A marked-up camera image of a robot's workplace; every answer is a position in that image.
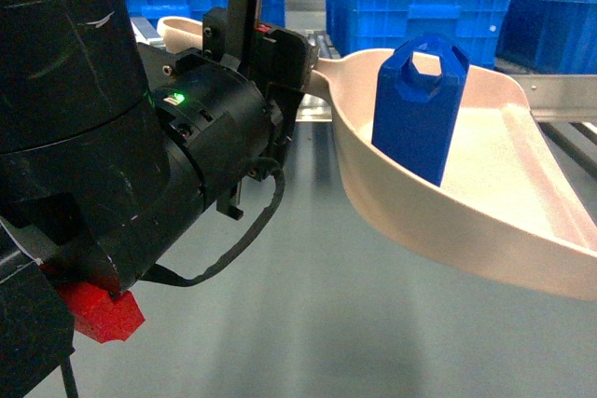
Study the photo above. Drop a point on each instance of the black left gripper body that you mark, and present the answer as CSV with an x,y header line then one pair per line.
x,y
223,115

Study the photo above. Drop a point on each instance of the large blue crate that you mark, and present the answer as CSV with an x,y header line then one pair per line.
x,y
546,36
272,11

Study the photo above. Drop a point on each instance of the red plastic bracket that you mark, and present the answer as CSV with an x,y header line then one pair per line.
x,y
98,315

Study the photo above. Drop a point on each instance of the blue plastic part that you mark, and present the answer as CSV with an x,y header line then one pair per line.
x,y
418,96

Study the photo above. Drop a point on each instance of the large blue crate left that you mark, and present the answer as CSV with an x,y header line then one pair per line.
x,y
272,11

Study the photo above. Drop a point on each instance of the large blue crate right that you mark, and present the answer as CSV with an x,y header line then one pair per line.
x,y
546,36

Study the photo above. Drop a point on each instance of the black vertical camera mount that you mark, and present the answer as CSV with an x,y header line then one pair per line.
x,y
242,17

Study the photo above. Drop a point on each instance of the beige plastic scoop tray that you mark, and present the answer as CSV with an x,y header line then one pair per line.
x,y
504,210

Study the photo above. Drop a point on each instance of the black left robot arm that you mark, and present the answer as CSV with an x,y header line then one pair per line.
x,y
111,150

